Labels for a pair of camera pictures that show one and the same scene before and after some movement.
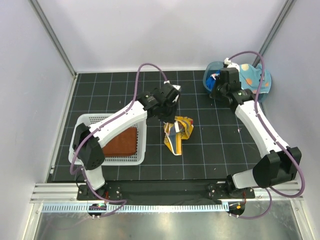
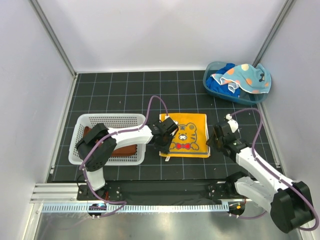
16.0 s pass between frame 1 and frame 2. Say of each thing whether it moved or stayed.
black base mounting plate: stayed
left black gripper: moved
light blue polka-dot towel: stayed
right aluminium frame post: stayed
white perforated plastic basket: stayed
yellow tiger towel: moved
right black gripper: moved
